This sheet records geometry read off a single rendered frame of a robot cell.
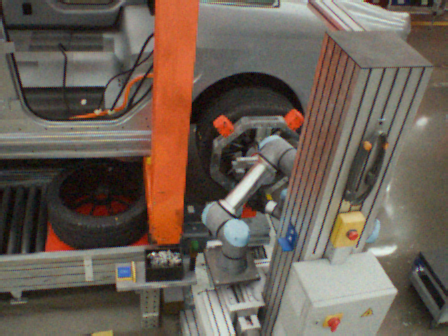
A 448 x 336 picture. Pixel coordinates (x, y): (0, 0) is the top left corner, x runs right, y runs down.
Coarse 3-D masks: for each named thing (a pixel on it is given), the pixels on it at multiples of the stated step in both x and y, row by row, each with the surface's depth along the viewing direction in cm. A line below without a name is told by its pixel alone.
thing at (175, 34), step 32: (160, 0) 199; (192, 0) 201; (160, 32) 207; (192, 32) 210; (160, 64) 216; (192, 64) 219; (160, 96) 226; (160, 128) 236; (160, 160) 248; (160, 192) 261; (160, 224) 275
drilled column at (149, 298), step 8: (152, 288) 278; (144, 296) 281; (152, 296) 283; (144, 304) 286; (152, 304) 287; (144, 312) 290; (152, 312) 292; (144, 320) 295; (152, 320) 297; (144, 328) 300; (152, 328) 302
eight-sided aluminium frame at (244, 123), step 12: (240, 120) 286; (252, 120) 287; (264, 120) 285; (276, 120) 287; (240, 132) 285; (288, 132) 292; (216, 144) 288; (216, 156) 292; (216, 168) 298; (216, 180) 304; (228, 180) 311; (276, 180) 320
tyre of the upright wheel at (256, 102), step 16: (224, 96) 300; (240, 96) 294; (256, 96) 294; (272, 96) 298; (208, 112) 301; (224, 112) 290; (240, 112) 287; (256, 112) 289; (272, 112) 291; (288, 112) 294; (208, 128) 293; (208, 144) 296; (208, 160) 304; (208, 176) 312
